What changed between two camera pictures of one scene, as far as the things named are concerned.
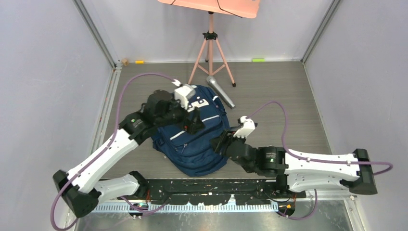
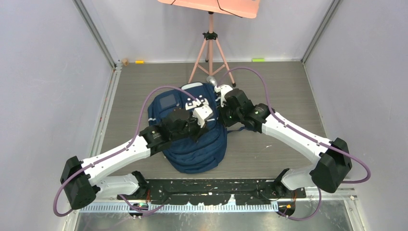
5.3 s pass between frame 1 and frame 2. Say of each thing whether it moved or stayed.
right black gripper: moved
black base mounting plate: stayed
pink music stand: stayed
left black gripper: moved
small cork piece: stayed
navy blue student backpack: stayed
